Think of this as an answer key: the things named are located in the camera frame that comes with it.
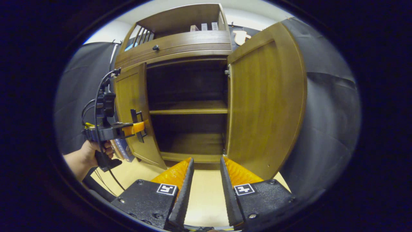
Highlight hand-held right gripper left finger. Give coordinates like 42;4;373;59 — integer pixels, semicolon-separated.
110;157;195;231

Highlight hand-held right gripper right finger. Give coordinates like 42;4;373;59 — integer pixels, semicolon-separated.
220;156;298;231

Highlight black door handle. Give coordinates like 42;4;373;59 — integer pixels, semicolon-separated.
130;109;148;143

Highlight wooden shoe cabinet door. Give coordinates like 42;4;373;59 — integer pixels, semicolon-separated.
224;22;308;181
113;63;168;170

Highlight wooden double-door shoe cabinet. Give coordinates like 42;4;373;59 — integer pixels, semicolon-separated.
111;3;308;181

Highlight blue and white book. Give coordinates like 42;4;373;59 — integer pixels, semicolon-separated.
113;139;135;162

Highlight wooden inner shelf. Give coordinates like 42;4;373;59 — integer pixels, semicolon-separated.
149;100;228;115

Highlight wooden ribbed drawer front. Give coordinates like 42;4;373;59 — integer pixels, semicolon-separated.
115;31;233;72

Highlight black backdrop cloth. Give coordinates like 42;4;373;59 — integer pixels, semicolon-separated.
55;16;361;207

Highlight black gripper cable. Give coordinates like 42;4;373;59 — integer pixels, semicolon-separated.
81;68;126;191

